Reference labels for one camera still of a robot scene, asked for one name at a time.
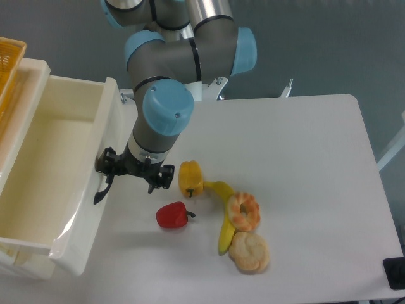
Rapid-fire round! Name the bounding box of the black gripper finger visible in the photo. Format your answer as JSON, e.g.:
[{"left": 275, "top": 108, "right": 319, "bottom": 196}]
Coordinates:
[
  {"left": 95, "top": 147, "right": 124, "bottom": 176},
  {"left": 147, "top": 163, "right": 175, "bottom": 194}
]

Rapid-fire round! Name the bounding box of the yellow bell pepper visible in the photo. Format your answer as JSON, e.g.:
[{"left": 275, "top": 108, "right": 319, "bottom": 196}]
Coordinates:
[{"left": 178, "top": 160, "right": 204, "bottom": 198}]

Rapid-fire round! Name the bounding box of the red bell pepper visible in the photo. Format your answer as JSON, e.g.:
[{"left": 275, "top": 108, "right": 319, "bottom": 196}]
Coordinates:
[{"left": 156, "top": 201, "right": 196, "bottom": 229}]

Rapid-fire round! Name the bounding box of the white frame bar right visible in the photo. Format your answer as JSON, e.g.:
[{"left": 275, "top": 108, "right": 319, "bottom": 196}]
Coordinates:
[{"left": 377, "top": 112, "right": 404, "bottom": 172}]

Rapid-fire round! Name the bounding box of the round bread bun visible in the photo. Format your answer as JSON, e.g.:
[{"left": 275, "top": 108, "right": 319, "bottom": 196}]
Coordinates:
[{"left": 228, "top": 232, "right": 270, "bottom": 272}]

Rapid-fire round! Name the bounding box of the glazed ring doughnut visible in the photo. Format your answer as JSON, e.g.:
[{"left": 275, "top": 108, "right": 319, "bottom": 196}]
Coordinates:
[{"left": 227, "top": 192, "right": 261, "bottom": 232}]

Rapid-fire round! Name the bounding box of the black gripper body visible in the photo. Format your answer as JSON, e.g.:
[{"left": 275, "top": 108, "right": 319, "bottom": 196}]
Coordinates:
[{"left": 118, "top": 149, "right": 162, "bottom": 184}]

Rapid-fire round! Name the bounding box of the yellow banana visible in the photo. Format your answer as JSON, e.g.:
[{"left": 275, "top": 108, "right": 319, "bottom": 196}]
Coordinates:
[{"left": 204, "top": 181, "right": 236, "bottom": 255}]

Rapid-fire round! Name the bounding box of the black device at edge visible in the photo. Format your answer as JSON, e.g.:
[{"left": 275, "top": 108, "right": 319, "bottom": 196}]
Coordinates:
[{"left": 383, "top": 257, "right": 405, "bottom": 290}]

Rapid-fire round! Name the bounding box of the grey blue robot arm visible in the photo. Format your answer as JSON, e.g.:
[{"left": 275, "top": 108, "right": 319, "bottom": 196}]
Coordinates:
[{"left": 96, "top": 1, "right": 257, "bottom": 191}]

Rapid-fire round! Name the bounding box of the black top drawer handle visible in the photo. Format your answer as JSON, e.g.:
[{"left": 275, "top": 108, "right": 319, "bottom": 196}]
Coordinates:
[{"left": 92, "top": 172, "right": 115, "bottom": 206}]

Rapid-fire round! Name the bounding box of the yellow plastic basket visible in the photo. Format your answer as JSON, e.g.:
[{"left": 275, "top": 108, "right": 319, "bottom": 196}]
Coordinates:
[{"left": 1, "top": 37, "right": 27, "bottom": 137}]

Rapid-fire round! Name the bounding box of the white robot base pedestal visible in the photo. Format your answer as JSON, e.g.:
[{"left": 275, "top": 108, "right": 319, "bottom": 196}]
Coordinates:
[{"left": 118, "top": 75, "right": 234, "bottom": 104}]

